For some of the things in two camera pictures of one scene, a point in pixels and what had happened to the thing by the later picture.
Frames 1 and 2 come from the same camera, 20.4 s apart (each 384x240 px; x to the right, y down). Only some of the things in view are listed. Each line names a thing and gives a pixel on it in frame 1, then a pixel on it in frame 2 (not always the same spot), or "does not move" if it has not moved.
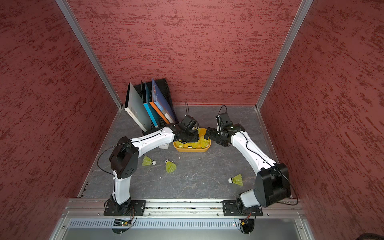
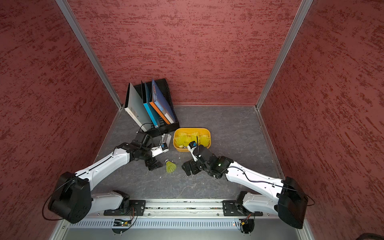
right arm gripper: [212, 136] → [193, 164]
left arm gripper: [195, 137] → [148, 164]
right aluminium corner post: [305, 4] does not move
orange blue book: [157, 101] does not move
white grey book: [135, 106] does not move
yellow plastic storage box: [202, 144] does not move
